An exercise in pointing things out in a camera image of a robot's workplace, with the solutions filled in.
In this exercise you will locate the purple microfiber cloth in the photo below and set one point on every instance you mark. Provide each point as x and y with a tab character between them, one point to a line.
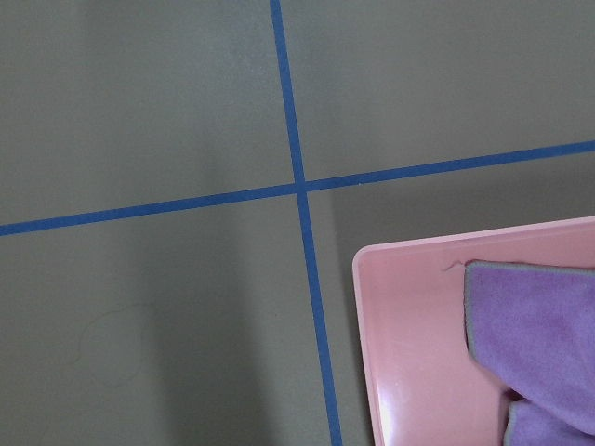
532	327

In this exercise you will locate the pink plastic bin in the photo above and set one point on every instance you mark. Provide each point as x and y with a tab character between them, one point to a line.
423	388

